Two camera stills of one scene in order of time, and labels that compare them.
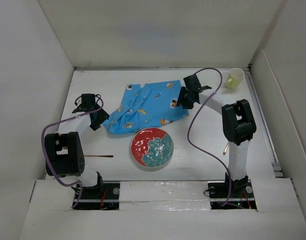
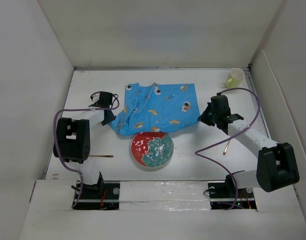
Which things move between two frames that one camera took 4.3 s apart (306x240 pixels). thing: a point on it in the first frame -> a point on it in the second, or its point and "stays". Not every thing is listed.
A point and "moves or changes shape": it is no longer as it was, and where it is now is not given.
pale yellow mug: [235, 78] stays
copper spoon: [226, 148] stays
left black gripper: [102, 117] -> [112, 118]
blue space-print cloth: [154, 105] moves or changes shape
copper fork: [110, 156] stays
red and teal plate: [152, 147] stays
